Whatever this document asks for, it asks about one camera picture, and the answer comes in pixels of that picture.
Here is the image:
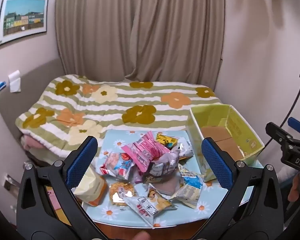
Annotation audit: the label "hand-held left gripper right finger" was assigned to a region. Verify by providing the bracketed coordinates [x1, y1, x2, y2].
[197, 137, 284, 240]

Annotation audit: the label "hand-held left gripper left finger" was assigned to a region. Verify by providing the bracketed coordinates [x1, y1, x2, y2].
[16, 135, 108, 240]

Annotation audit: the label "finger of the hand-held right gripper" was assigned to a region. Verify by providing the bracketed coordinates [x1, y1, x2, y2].
[266, 122, 294, 145]
[289, 117, 300, 140]

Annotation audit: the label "red white blue snack packet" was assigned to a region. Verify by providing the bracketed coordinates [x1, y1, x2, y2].
[100, 151, 133, 180]

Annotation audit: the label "green cardboard box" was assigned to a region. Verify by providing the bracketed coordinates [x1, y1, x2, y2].
[187, 104, 265, 183]

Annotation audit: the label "purple white snack packet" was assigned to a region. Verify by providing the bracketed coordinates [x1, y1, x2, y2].
[142, 151, 181, 183]

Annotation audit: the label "yellow chocolate snack packet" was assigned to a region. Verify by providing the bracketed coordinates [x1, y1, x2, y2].
[156, 133, 178, 147]

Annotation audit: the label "person's right hand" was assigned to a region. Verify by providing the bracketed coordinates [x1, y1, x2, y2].
[287, 174, 300, 203]

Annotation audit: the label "person's left hand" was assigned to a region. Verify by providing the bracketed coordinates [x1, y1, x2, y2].
[132, 231, 152, 240]

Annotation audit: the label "white orange snack bag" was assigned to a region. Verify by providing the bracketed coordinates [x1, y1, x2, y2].
[74, 166, 108, 207]

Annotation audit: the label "silver white snack packet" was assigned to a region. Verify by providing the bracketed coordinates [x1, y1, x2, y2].
[177, 141, 193, 160]

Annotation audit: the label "white grey snack packet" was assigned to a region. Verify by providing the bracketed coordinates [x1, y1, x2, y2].
[172, 183, 203, 208]

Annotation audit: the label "light blue daisy tablecloth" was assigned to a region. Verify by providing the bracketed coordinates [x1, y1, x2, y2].
[72, 129, 265, 228]

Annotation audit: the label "clear round cracker packet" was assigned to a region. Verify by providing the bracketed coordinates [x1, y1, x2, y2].
[109, 181, 137, 207]

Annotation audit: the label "mauve snack packet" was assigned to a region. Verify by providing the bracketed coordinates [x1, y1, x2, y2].
[162, 177, 182, 195]

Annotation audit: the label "pink cloth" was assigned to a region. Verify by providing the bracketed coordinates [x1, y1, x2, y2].
[21, 134, 50, 155]

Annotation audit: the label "pink striped snack packet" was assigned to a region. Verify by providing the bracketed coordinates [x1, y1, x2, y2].
[121, 131, 170, 173]

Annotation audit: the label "orange cartoon snack packet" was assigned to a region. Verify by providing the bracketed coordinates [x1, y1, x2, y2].
[146, 184, 177, 210]

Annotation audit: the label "striped floral blanket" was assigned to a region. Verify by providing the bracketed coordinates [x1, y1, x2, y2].
[15, 74, 223, 165]

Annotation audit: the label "white packet red characters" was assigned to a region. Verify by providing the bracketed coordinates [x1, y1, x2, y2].
[122, 195, 158, 228]

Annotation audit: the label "grey padded headboard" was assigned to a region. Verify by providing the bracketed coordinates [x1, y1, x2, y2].
[0, 57, 65, 155]

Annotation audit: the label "white paper piece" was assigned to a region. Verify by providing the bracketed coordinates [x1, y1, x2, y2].
[8, 69, 22, 93]

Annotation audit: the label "beige curtain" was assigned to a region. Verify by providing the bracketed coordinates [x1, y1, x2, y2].
[55, 0, 225, 82]

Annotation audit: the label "framed wall picture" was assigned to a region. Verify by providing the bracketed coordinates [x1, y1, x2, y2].
[0, 0, 49, 47]

